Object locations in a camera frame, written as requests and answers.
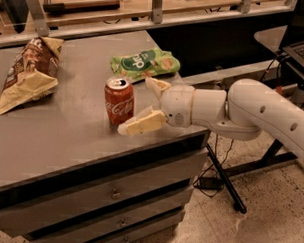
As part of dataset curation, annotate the black power adapter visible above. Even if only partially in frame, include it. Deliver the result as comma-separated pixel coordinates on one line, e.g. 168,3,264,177
198,177,224,190

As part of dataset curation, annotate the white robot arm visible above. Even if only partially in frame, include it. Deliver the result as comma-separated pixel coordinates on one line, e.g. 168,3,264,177
118,77,304,162

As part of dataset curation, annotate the grey drawer cabinet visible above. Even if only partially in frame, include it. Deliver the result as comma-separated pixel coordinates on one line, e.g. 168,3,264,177
0,31,210,243

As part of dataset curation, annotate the red coke can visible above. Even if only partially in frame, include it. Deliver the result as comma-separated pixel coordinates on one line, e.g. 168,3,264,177
104,77,134,126

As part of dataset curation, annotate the black metal table leg frame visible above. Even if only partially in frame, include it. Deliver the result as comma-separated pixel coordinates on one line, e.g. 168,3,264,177
206,140,297,214

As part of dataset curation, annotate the black cable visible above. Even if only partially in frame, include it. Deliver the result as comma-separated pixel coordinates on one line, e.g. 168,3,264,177
192,133,236,199

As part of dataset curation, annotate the brown yellow chip bag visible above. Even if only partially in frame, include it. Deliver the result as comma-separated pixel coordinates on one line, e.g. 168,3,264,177
0,37,64,115

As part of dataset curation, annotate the grey metal railing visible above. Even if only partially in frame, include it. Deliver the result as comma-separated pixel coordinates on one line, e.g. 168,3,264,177
0,0,298,48

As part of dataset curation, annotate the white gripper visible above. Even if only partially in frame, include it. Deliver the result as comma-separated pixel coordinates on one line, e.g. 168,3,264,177
118,77,195,136

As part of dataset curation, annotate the green chip bag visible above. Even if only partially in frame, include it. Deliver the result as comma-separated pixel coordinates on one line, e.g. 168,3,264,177
110,48,181,83

